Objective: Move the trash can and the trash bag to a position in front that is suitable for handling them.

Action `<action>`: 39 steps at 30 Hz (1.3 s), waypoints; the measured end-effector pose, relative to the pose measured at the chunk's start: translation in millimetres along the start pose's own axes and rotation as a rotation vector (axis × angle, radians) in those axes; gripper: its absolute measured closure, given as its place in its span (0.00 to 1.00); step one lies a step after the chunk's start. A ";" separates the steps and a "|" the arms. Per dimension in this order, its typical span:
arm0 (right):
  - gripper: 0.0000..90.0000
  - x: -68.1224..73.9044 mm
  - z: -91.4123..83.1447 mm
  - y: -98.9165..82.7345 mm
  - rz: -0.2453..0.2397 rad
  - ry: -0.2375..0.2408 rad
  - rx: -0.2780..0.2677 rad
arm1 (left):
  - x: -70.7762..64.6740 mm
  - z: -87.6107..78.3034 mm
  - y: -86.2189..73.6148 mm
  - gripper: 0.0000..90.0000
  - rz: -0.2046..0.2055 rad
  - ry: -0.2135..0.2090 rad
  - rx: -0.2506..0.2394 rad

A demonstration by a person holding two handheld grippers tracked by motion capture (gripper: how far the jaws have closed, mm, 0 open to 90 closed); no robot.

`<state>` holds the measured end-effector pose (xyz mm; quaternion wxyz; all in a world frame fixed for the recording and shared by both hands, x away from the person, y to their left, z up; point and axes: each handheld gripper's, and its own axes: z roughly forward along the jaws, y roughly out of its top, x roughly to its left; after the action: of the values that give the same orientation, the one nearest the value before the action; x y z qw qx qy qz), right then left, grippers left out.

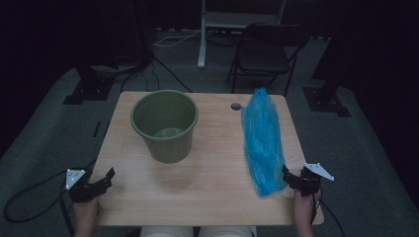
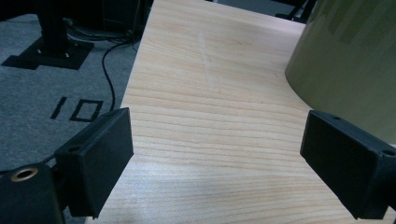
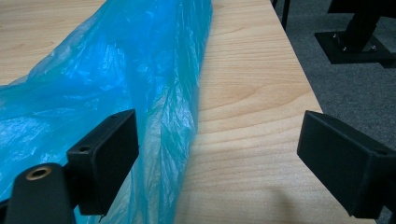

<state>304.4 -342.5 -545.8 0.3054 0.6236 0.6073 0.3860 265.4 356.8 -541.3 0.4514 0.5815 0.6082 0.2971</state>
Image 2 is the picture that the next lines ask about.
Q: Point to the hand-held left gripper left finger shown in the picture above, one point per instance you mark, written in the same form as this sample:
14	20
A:
96	161

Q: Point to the green plastic trash bin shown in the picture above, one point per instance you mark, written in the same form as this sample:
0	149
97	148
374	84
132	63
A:
348	56

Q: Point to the black tape rectangle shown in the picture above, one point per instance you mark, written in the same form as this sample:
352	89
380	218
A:
75	118

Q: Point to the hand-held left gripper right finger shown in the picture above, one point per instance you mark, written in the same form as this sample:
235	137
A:
348	165

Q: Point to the black tape strip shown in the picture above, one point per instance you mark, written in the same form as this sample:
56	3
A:
58	108

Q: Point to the black metal stand base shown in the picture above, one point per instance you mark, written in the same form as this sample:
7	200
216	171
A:
51	37

